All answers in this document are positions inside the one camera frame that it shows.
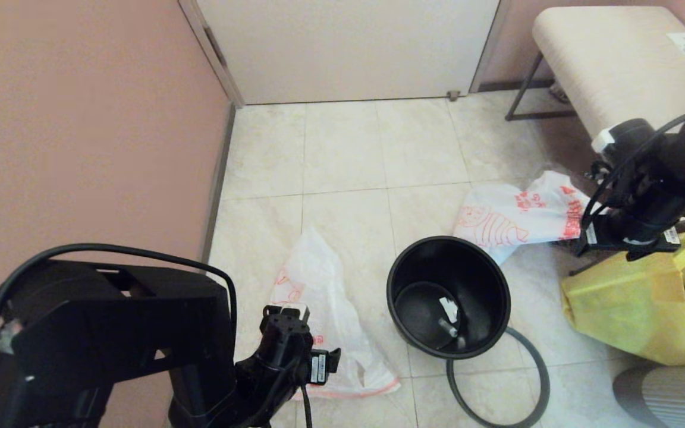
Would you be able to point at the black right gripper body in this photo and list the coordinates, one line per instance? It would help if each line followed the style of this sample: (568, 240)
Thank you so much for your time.
(604, 238)

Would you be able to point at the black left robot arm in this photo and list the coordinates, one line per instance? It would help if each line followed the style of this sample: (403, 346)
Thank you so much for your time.
(110, 333)

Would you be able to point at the cream bench black legs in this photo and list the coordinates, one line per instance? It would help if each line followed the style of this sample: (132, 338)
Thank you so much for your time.
(604, 59)

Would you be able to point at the white door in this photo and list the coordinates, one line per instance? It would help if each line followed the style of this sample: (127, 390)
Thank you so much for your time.
(348, 47)

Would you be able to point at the grey ribbed round bin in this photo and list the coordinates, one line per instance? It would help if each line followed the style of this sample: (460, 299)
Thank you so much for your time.
(675, 398)

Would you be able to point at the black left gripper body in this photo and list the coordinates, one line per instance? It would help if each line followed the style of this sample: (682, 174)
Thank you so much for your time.
(319, 368)

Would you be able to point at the small dark object under bench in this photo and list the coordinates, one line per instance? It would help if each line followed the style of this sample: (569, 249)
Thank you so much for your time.
(559, 92)

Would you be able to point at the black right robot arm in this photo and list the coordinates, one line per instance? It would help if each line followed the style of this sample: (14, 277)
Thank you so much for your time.
(663, 190)

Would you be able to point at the black round trash bin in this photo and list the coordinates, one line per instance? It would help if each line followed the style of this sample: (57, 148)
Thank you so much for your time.
(426, 279)

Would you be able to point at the yellow non-woven tote bag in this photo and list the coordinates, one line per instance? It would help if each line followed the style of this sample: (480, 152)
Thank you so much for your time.
(628, 309)

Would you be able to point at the metal door stopper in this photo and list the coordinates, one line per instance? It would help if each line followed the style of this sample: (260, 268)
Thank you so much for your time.
(453, 95)

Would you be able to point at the white bag with orange print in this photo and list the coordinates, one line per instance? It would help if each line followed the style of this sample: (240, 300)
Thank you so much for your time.
(515, 214)

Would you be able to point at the white paper scrap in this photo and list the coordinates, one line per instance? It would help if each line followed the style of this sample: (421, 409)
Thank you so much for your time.
(449, 309)

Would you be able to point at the white plastic bag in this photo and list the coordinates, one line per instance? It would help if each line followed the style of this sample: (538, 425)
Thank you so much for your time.
(324, 309)

